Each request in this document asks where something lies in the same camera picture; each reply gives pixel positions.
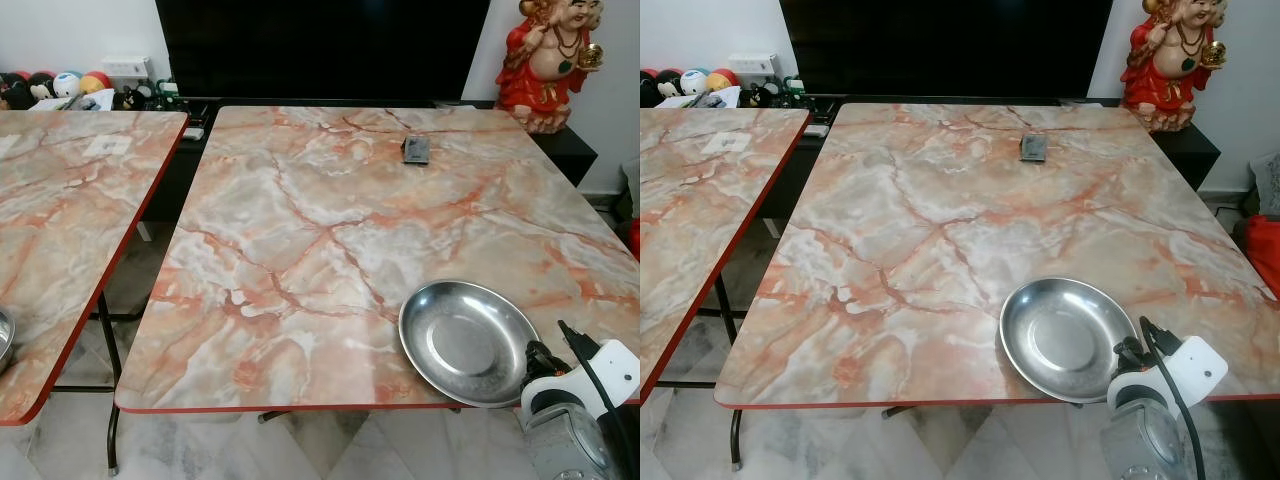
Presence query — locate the round steel plate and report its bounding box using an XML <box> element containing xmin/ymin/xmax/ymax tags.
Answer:
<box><xmin>1000</xmin><ymin>277</ymin><xmax>1142</xmax><ymax>405</ymax></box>
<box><xmin>398</xmin><ymin>280</ymin><xmax>542</xmax><ymax>409</ymax></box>

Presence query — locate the red fabric item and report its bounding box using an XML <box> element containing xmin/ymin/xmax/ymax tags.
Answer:
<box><xmin>1244</xmin><ymin>214</ymin><xmax>1280</xmax><ymax>298</ymax></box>

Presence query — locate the black metal table leg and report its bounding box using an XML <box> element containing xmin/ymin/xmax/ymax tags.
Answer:
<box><xmin>52</xmin><ymin>292</ymin><xmax>127</xmax><ymax>477</ymax></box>
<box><xmin>655</xmin><ymin>272</ymin><xmax>747</xmax><ymax>472</ymax></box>

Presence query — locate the grey cushion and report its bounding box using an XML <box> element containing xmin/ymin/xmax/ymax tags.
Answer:
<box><xmin>1249</xmin><ymin>150</ymin><xmax>1280</xmax><ymax>218</ymax></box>

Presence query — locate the red laughing Buddha statue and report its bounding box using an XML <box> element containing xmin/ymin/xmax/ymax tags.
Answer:
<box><xmin>1120</xmin><ymin>0</ymin><xmax>1230</xmax><ymax>134</ymax></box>
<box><xmin>495</xmin><ymin>0</ymin><xmax>607</xmax><ymax>135</ymax></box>

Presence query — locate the large black television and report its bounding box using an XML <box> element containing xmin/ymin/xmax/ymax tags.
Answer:
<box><xmin>779</xmin><ymin>0</ymin><xmax>1115</xmax><ymax>99</ymax></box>
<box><xmin>155</xmin><ymin>0</ymin><xmax>492</xmax><ymax>101</ymax></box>

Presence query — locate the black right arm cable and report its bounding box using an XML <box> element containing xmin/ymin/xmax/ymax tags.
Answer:
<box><xmin>556</xmin><ymin>320</ymin><xmax>638</xmax><ymax>480</ymax></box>
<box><xmin>1139</xmin><ymin>316</ymin><xmax>1208</xmax><ymax>480</ymax></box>

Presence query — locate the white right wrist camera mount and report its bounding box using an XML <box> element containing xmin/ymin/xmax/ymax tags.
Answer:
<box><xmin>520</xmin><ymin>339</ymin><xmax>641</xmax><ymax>423</ymax></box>
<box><xmin>1107</xmin><ymin>336</ymin><xmax>1229</xmax><ymax>421</ymax></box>

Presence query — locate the white wall socket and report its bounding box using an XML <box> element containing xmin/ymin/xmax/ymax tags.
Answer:
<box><xmin>102</xmin><ymin>57</ymin><xmax>151</xmax><ymax>83</ymax></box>
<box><xmin>727</xmin><ymin>53</ymin><xmax>779</xmax><ymax>80</ymax></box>

